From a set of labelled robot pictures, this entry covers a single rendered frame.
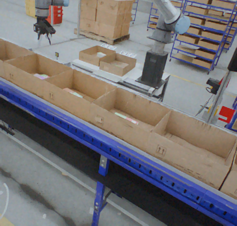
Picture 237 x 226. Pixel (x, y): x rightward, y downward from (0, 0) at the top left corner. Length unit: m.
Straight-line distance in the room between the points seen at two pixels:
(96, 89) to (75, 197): 0.98
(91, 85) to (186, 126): 0.72
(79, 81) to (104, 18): 4.49
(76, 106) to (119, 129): 0.31
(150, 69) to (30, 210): 1.64
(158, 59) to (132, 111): 0.87
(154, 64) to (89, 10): 4.29
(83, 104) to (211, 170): 0.77
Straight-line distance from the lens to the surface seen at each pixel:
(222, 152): 1.48
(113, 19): 6.01
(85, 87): 1.72
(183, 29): 2.12
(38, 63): 2.02
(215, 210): 1.29
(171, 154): 1.22
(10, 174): 2.38
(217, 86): 1.95
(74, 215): 2.07
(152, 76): 2.36
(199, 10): 5.32
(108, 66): 2.49
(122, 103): 1.57
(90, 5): 6.37
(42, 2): 1.68
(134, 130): 1.24
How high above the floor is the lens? 1.74
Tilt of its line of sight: 31 degrees down
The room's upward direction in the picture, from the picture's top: 10 degrees clockwise
